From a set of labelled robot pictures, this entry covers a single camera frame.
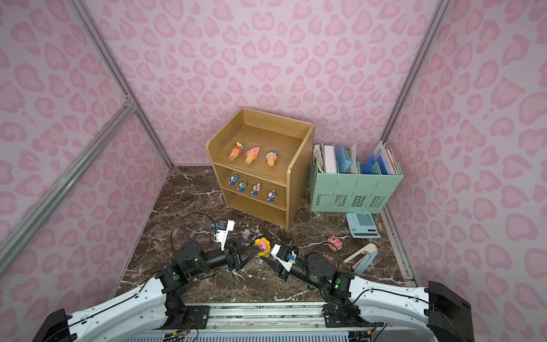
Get pink round toy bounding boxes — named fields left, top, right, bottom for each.
left=327, top=235, right=343, bottom=252

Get small teal figure toy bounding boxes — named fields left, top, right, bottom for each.
left=237, top=181, right=247, bottom=192

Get small blue figure toy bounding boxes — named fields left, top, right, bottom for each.
left=229, top=174, right=239, bottom=186

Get wooden three-tier shelf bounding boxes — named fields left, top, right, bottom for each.
left=206, top=108, right=315, bottom=228

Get pink ice cream cone toy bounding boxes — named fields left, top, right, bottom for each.
left=245, top=147, right=261, bottom=165

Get sprinkled ice cream cone toy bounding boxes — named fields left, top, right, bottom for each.
left=229, top=142, right=244, bottom=161

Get small purple figure toy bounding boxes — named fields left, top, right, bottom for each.
left=266, top=190, right=276, bottom=202

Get blue pink pig figure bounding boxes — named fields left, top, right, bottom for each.
left=251, top=182, right=262, bottom=195

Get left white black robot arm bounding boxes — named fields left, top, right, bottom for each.
left=34, top=239, right=269, bottom=341

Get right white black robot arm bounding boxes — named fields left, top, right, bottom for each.
left=262, top=253, right=475, bottom=341

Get white blue stapler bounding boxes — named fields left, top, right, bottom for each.
left=343, top=243, right=377, bottom=276

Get mint green calculator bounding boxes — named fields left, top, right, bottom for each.
left=346, top=213, right=381, bottom=239

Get mint green file organizer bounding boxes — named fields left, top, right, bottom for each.
left=309, top=162, right=403, bottom=214

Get papers and folders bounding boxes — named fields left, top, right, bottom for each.
left=313, top=141, right=403, bottom=177

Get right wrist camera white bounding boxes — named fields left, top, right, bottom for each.
left=271, top=245, right=298, bottom=272

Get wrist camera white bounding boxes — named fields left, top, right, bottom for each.
left=213, top=219, right=235, bottom=251
left=271, top=245, right=298, bottom=272

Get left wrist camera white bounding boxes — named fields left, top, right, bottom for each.
left=213, top=219, right=235, bottom=251

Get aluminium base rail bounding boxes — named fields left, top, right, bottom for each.
left=80, top=298, right=454, bottom=342

